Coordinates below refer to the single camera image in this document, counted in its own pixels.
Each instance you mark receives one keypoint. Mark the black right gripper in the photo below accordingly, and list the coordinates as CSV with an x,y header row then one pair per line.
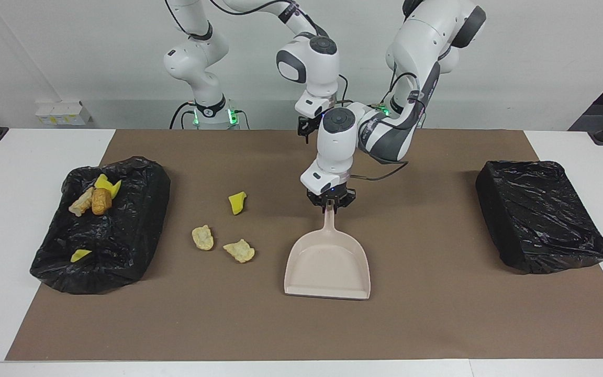
x,y
309,124

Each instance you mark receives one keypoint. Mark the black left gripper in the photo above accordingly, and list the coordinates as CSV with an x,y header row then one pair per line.
x,y
333,195

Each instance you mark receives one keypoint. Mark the beige plastic dustpan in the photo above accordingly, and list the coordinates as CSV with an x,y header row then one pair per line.
x,y
327,267

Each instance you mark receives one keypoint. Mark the notched yellow sponge piece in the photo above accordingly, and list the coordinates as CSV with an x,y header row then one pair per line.
x,y
105,183

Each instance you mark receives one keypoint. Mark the brown cracked foam nugget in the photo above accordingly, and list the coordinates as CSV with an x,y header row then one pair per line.
x,y
101,201

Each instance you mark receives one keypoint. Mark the pale crusty foam chunk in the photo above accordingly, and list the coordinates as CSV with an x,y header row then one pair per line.
x,y
79,205
239,251

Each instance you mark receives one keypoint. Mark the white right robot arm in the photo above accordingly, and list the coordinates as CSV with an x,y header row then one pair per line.
x,y
312,63

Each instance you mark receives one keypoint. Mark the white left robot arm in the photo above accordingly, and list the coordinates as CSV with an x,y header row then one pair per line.
x,y
411,52

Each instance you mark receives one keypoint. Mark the black bag lined bin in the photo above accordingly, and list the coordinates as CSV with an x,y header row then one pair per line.
x,y
537,214
113,246

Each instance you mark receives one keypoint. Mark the wedge yellow sponge piece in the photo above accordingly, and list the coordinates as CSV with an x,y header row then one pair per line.
x,y
236,204

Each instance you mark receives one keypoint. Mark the brown table mat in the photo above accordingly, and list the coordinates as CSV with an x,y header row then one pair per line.
x,y
301,324

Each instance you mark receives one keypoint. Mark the rounded pale foam chunk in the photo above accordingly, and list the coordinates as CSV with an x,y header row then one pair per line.
x,y
203,238

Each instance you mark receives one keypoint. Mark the small yellow sponge scrap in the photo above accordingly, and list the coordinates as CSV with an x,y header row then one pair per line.
x,y
79,255

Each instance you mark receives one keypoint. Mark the white wall socket box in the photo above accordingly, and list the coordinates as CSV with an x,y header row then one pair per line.
x,y
60,114

